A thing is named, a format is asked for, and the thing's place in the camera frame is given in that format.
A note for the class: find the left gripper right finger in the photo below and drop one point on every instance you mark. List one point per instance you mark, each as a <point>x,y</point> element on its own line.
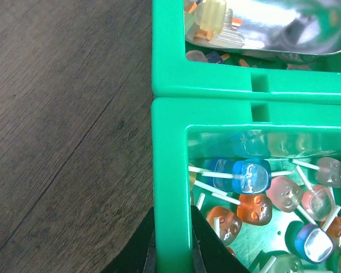
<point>208,252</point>

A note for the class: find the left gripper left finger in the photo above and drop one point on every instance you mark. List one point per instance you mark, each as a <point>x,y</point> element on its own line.
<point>139,254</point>

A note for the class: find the green bin lollipops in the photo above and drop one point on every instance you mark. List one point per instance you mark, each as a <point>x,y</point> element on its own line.
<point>238,129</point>

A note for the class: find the green bin popsicle candies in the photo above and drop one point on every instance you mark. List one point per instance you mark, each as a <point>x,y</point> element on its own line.
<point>175,76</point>

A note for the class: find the metal scoop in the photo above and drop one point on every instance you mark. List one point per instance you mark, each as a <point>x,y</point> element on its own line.
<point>309,28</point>

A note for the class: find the pile of popsicle candies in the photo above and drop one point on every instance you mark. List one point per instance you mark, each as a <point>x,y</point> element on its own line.
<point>250,28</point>

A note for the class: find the pile of lollipops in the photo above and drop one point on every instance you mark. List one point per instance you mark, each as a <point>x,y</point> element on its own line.
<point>293,225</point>

